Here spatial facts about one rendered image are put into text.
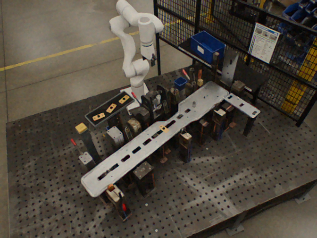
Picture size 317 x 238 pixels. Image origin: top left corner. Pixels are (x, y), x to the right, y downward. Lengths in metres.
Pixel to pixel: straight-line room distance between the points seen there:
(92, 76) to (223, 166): 2.58
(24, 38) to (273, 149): 4.47
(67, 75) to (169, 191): 2.74
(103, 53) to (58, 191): 2.76
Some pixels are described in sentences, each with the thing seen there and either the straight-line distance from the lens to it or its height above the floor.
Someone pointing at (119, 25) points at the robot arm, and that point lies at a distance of 2.08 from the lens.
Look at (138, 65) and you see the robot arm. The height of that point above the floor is 1.21.
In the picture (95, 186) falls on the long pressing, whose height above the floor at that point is 1.00.
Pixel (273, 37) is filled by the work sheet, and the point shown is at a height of 1.39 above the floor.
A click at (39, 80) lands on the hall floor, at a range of 4.35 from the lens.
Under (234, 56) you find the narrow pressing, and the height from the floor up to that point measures 1.29.
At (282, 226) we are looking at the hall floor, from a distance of 2.91.
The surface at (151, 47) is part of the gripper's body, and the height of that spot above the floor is 1.59.
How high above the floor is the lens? 2.61
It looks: 52 degrees down
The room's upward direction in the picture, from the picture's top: 5 degrees counter-clockwise
